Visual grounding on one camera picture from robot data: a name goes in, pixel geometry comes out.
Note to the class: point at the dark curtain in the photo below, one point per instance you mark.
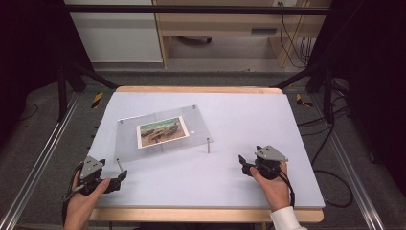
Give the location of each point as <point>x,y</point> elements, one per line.
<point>373,80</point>
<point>28,48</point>

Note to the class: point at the yellow clamp right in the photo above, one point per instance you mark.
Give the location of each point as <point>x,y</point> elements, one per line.
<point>301,101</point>

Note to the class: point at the wooden desk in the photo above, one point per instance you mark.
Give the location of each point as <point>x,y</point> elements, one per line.
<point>223,24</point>

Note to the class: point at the person's right hand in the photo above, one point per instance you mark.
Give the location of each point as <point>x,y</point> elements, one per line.
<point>276,191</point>

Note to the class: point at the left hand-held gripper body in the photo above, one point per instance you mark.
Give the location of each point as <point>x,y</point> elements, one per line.
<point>91,166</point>

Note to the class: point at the aluminium floor rail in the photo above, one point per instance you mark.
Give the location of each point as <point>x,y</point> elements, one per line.
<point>348,166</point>
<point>41,159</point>

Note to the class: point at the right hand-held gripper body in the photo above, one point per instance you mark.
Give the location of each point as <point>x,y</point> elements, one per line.
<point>269,155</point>

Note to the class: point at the yellow clamp left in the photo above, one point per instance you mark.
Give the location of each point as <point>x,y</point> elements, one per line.
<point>97,100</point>

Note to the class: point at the wooden table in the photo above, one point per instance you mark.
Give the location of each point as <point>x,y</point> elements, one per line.
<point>198,214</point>

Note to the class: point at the person's left hand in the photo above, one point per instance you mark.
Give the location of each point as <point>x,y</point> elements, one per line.
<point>79,207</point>

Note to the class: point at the white table mat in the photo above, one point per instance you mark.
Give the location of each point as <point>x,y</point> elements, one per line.
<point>239,121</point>

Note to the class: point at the yellow clamp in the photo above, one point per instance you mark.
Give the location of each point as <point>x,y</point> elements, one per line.
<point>301,101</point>
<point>97,100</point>

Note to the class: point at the black metal stand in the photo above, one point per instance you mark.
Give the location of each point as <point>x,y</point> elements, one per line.
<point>62,92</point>
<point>327,96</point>

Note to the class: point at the black metal crossbar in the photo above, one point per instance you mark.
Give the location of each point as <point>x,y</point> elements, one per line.
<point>198,10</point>

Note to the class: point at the white cabinet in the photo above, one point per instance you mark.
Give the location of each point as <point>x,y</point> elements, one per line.
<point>118,38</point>

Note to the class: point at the clear acrylic photo frame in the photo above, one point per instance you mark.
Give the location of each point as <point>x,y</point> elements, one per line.
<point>198,127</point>

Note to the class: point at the painted boats picture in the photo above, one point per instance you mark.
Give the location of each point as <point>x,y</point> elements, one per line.
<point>162,131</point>

